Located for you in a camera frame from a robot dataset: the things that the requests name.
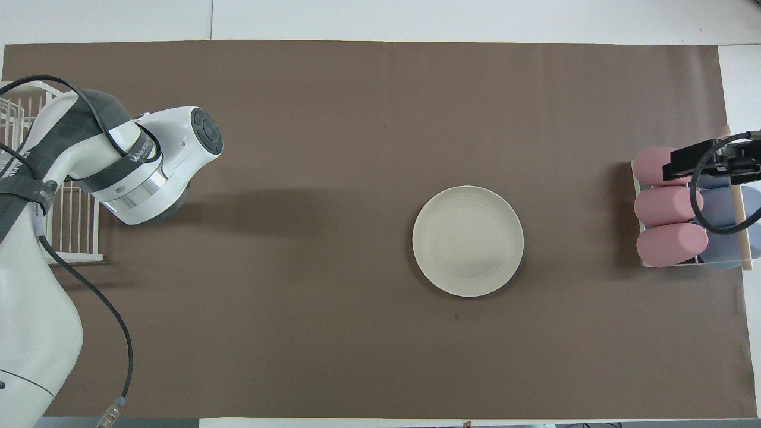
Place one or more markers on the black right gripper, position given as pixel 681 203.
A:
pixel 743 163

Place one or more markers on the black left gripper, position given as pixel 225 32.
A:
pixel 183 199

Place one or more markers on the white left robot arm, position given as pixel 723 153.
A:
pixel 35 321

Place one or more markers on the cream round plate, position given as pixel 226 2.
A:
pixel 468 241

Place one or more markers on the blue plastic cup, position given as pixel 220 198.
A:
pixel 713 182
pixel 722 246
pixel 719 207

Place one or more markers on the pink plastic cup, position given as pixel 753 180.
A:
pixel 669 206
pixel 672 245
pixel 648 166

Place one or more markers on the white cup holder rack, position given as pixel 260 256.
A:
pixel 740 238

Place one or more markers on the brown table mat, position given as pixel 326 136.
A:
pixel 416 356

